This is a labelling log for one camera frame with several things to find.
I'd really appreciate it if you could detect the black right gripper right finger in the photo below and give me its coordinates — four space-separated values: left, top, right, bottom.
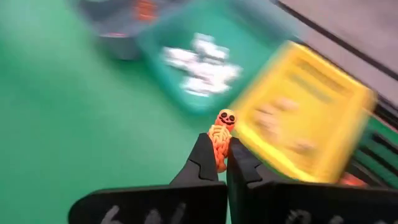
226 136 398 224

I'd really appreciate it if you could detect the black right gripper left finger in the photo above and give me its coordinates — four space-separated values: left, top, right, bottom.
67 133 228 224

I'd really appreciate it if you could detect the orange skeleton figurine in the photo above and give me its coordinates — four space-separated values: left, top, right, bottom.
206 108 238 174
338 172 368 188

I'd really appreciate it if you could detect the beige skull figurine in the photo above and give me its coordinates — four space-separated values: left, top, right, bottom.
253 108 280 133
272 96 301 112

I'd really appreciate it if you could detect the white skeleton figurine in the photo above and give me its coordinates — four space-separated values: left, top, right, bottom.
182 77 231 97
161 46 203 71
192 62 243 83
191 32 231 60

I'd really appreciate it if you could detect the yellow slotted plastic basket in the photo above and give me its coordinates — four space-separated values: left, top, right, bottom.
230 39 379 184

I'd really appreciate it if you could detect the grey-blue plastic bin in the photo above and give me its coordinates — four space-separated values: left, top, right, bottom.
70 0 162 60

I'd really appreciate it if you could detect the teal translucent plastic bin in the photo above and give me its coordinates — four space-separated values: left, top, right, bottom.
136 0 301 115

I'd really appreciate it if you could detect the black metal table frame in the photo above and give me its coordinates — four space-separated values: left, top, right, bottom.
273 0 398 81

